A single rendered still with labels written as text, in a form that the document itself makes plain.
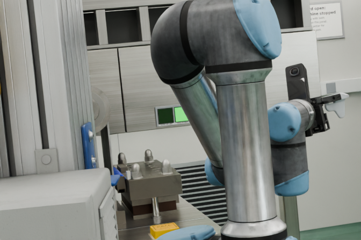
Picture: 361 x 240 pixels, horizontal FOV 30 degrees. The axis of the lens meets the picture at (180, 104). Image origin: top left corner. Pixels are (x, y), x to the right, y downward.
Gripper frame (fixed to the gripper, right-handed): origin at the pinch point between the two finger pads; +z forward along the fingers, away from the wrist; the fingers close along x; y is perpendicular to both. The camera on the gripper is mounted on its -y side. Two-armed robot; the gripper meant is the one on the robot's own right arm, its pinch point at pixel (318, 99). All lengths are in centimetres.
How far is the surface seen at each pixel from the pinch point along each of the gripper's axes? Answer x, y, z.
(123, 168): -72, 10, 20
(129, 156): -201, 19, 240
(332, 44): -67, -28, 339
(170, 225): -46, 25, -5
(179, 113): -62, -4, 49
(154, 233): -48, 26, -11
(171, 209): -57, 25, 18
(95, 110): -66, -10, 2
